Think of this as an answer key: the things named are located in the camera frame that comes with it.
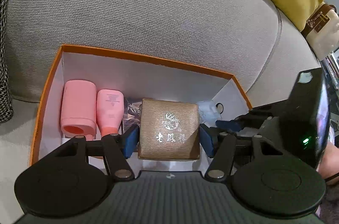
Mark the person's right hand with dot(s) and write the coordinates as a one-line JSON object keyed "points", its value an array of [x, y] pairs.
{"points": [[329, 163]]}

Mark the clear plastic box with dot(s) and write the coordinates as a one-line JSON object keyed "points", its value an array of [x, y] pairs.
{"points": [[208, 113]]}

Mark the printed face picture box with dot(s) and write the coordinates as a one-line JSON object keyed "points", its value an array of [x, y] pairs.
{"points": [[132, 112]]}

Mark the beige sofa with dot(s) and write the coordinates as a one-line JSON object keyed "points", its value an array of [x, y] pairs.
{"points": [[251, 39]]}

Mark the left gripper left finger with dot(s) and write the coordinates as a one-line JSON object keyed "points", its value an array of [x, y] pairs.
{"points": [[130, 140]]}

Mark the pink lotion bottle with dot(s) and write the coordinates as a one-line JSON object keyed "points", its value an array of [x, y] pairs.
{"points": [[110, 110]]}

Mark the houndstooth cushion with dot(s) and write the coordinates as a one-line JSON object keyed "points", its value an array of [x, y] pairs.
{"points": [[6, 100]]}

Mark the brown jewelry box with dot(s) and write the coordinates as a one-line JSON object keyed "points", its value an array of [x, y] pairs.
{"points": [[169, 131]]}

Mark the pink cylindrical bottle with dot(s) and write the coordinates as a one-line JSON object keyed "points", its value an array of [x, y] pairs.
{"points": [[78, 109]]}

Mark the orange cardboard storage box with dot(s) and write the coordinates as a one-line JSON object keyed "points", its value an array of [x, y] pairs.
{"points": [[136, 76]]}

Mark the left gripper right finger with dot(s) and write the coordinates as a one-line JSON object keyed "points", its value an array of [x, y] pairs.
{"points": [[208, 137]]}

